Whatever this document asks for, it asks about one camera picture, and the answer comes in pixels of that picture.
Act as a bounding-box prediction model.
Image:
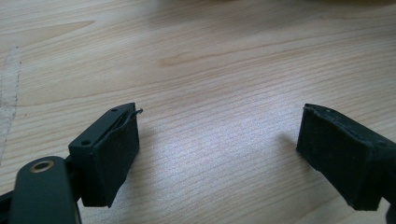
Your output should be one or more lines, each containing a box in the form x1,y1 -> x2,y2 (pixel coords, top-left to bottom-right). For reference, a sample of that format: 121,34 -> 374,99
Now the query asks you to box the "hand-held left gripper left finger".
67,102 -> 145,209

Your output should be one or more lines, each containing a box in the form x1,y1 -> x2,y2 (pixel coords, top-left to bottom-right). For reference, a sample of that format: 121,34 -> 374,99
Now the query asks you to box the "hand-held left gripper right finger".
295,103 -> 396,212

